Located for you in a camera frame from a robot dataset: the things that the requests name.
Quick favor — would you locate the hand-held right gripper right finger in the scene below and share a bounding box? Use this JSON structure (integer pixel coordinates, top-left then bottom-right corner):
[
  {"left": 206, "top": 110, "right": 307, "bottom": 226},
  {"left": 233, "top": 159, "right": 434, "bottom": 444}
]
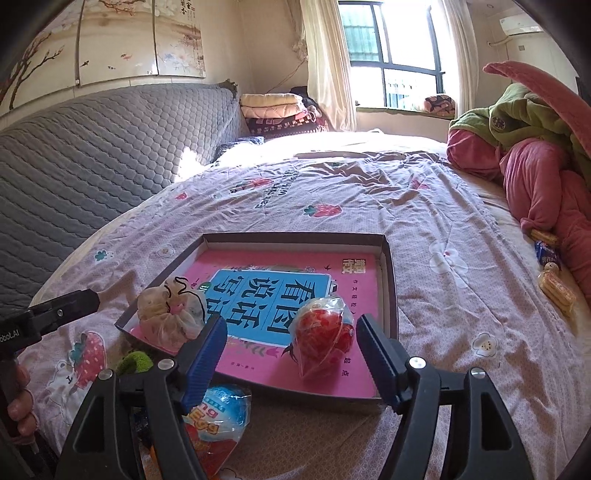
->
[{"left": 355, "top": 314, "right": 536, "bottom": 480}]

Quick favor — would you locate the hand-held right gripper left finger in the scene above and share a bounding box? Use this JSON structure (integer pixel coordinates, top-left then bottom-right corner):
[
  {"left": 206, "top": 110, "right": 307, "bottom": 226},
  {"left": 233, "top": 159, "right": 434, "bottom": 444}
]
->
[{"left": 55, "top": 315, "right": 229, "bottom": 480}]

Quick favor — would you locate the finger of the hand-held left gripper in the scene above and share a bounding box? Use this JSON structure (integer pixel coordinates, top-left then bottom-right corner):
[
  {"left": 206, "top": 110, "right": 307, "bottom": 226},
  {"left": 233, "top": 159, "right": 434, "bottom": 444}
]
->
[{"left": 30, "top": 289, "right": 101, "bottom": 334}]

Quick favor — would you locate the shallow cardboard box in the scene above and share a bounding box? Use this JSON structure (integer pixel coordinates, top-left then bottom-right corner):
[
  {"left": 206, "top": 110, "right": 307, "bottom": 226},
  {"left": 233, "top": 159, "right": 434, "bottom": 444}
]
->
[{"left": 115, "top": 232, "right": 400, "bottom": 414}]

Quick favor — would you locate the red and blue ball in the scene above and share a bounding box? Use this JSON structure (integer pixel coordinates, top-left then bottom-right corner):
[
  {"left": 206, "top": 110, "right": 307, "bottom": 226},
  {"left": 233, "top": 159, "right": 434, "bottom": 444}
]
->
[{"left": 182, "top": 383, "right": 252, "bottom": 478}]

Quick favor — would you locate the green fuzzy hair scrunchie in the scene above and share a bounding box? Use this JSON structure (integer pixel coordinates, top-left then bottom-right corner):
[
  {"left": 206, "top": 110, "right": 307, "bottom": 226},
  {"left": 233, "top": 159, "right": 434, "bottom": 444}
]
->
[{"left": 115, "top": 351, "right": 154, "bottom": 376}]

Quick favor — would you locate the person's left hand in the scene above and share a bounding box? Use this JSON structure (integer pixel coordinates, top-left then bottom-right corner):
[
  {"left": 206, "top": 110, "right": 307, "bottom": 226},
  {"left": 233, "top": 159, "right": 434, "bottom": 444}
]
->
[{"left": 6, "top": 362, "right": 38, "bottom": 438}]

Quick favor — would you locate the white printed hair scrunchie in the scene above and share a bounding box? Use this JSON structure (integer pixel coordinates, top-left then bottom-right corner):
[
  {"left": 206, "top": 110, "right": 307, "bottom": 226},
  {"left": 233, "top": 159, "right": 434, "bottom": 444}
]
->
[{"left": 137, "top": 275, "right": 208, "bottom": 354}]

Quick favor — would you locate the pink book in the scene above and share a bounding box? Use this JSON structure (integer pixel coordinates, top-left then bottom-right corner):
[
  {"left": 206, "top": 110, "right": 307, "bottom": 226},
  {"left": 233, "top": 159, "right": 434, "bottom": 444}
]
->
[{"left": 131, "top": 249, "right": 382, "bottom": 400}]

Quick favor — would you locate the grey quilted headboard cover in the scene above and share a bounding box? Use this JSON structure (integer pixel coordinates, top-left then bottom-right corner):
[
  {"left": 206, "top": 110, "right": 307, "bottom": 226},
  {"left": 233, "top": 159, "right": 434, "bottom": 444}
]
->
[{"left": 0, "top": 84, "right": 241, "bottom": 319}]

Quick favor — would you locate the small blue snack packet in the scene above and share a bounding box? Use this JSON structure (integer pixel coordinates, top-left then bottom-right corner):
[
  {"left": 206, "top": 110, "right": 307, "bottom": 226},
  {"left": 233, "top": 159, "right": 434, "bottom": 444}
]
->
[{"left": 536, "top": 240, "right": 561, "bottom": 271}]

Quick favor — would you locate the dark blue knitted cloth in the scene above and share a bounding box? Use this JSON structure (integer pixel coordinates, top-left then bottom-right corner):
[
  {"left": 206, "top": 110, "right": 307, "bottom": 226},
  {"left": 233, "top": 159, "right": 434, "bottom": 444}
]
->
[{"left": 215, "top": 136, "right": 265, "bottom": 163}]

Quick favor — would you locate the pink fleece garment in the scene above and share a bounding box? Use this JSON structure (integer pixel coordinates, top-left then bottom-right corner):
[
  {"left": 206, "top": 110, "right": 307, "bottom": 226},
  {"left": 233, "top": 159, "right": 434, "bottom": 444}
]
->
[{"left": 447, "top": 129, "right": 591, "bottom": 319}]

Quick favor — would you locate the dark patterned folded blanket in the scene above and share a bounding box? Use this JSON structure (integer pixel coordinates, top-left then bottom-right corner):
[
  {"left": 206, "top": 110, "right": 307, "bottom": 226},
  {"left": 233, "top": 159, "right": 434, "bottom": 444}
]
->
[{"left": 245, "top": 115, "right": 326, "bottom": 137}]

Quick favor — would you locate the small patterned folded blanket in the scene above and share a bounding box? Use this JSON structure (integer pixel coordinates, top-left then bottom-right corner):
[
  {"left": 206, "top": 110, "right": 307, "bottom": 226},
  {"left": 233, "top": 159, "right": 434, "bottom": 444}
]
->
[{"left": 424, "top": 95, "right": 455, "bottom": 117}]

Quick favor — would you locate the cream folded blanket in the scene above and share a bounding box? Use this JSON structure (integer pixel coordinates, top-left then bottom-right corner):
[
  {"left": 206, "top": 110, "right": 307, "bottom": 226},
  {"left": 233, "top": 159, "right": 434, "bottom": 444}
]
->
[{"left": 240, "top": 93, "right": 301, "bottom": 109}]

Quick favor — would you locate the green fleece garment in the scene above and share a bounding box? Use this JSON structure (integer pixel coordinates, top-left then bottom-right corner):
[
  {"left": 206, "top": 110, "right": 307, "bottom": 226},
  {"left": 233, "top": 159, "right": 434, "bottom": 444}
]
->
[{"left": 450, "top": 82, "right": 591, "bottom": 185}]

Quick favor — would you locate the cream curtain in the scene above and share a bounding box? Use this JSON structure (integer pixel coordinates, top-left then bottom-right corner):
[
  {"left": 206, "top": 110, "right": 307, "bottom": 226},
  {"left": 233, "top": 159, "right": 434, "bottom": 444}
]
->
[
  {"left": 300, "top": 0, "right": 358, "bottom": 132},
  {"left": 443, "top": 0, "right": 481, "bottom": 118}
]

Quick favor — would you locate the window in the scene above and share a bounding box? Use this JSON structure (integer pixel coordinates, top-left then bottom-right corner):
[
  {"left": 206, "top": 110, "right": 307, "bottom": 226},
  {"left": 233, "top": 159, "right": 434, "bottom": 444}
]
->
[{"left": 339, "top": 0, "right": 446, "bottom": 112}]

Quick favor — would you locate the white air conditioner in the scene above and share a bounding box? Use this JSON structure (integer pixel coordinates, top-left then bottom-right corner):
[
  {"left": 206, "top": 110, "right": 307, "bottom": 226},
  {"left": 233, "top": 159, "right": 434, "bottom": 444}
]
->
[{"left": 501, "top": 14, "right": 546, "bottom": 38}]

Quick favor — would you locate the painted blossom wall panel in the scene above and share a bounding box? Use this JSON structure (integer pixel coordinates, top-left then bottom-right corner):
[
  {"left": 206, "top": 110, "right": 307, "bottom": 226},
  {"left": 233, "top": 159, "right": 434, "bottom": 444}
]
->
[{"left": 0, "top": 0, "right": 207, "bottom": 112}]

